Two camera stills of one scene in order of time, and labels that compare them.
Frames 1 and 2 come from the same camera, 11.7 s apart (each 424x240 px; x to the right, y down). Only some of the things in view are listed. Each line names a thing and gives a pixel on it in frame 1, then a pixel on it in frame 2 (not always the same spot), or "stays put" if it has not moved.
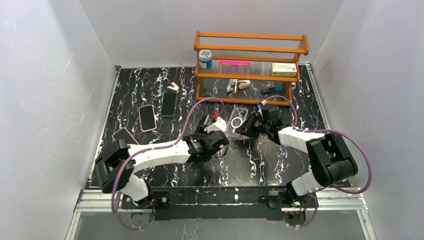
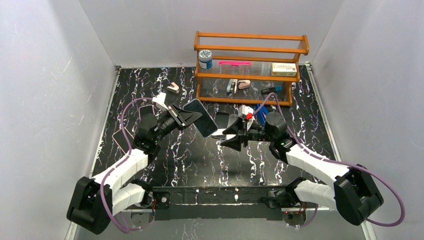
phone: (169, 104) -> (205, 125)
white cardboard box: (284, 69) stays put
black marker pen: (271, 89) stays put
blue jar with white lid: (205, 59) stays put
